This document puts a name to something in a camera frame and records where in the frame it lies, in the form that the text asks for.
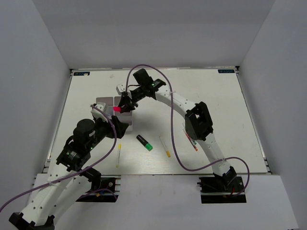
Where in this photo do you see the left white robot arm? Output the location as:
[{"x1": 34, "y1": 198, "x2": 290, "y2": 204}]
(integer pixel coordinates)
[{"x1": 9, "y1": 114, "x2": 129, "y2": 230}]

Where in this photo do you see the yellow capped white marker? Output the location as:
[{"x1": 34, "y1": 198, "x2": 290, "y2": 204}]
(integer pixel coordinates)
[{"x1": 159, "y1": 136, "x2": 171, "y2": 158}]

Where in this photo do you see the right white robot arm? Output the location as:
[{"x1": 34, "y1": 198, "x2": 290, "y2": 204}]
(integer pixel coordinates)
[{"x1": 116, "y1": 69, "x2": 236, "y2": 191}]

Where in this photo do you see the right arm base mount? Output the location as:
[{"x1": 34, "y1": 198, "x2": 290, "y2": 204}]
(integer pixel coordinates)
[{"x1": 197, "y1": 176, "x2": 247, "y2": 204}]

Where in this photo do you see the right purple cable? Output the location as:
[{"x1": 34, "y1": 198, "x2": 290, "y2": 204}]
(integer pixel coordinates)
[{"x1": 126, "y1": 64, "x2": 250, "y2": 198}]

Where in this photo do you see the left corner blue label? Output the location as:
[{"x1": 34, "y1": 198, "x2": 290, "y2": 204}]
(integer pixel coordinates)
[{"x1": 73, "y1": 71, "x2": 90, "y2": 76}]

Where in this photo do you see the red orange pen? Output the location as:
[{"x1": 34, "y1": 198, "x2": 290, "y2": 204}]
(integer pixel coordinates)
[{"x1": 183, "y1": 129, "x2": 198, "y2": 151}]

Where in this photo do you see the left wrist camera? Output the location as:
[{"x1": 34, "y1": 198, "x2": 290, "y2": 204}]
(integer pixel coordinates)
[{"x1": 91, "y1": 104, "x2": 111, "y2": 123}]

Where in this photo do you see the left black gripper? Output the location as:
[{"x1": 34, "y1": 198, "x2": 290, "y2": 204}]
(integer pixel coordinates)
[{"x1": 87, "y1": 115, "x2": 129, "y2": 150}]

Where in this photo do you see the yellow marker near left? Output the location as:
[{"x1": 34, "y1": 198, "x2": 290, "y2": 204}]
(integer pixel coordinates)
[{"x1": 116, "y1": 144, "x2": 121, "y2": 168}]

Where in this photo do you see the white left organizer box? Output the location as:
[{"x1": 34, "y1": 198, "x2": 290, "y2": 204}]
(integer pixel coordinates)
[{"x1": 96, "y1": 97, "x2": 114, "y2": 117}]

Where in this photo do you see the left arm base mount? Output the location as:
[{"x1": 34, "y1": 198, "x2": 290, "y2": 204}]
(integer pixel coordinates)
[{"x1": 76, "y1": 175, "x2": 121, "y2": 203}]

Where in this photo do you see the right corner blue label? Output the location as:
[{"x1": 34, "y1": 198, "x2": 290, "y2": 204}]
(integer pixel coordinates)
[{"x1": 218, "y1": 69, "x2": 235, "y2": 74}]

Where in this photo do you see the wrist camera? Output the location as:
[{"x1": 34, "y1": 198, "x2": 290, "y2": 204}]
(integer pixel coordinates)
[
  {"x1": 116, "y1": 84, "x2": 130, "y2": 96},
  {"x1": 91, "y1": 104, "x2": 111, "y2": 123}
]

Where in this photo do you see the white right organizer box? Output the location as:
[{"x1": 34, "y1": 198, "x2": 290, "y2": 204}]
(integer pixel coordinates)
[{"x1": 113, "y1": 96, "x2": 133, "y2": 132}]

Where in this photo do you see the pink black highlighter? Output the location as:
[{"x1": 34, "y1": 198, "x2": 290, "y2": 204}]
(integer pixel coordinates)
[{"x1": 113, "y1": 106, "x2": 121, "y2": 112}]

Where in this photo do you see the white organizer box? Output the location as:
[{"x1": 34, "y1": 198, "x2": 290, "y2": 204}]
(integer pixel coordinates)
[
  {"x1": 96, "y1": 97, "x2": 114, "y2": 117},
  {"x1": 113, "y1": 96, "x2": 133, "y2": 132}
]

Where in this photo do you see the green black highlighter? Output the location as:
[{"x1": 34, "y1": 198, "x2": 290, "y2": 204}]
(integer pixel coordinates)
[{"x1": 136, "y1": 135, "x2": 153, "y2": 151}]

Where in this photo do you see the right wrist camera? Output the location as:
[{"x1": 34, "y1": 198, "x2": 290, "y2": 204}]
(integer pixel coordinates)
[{"x1": 116, "y1": 84, "x2": 130, "y2": 96}]

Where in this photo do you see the corner blue label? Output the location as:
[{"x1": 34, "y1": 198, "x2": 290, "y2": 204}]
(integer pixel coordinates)
[
  {"x1": 218, "y1": 69, "x2": 235, "y2": 74},
  {"x1": 73, "y1": 71, "x2": 90, "y2": 76}
]

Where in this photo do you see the green clear pen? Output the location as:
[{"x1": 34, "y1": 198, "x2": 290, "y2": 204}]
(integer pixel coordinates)
[{"x1": 182, "y1": 123, "x2": 197, "y2": 145}]

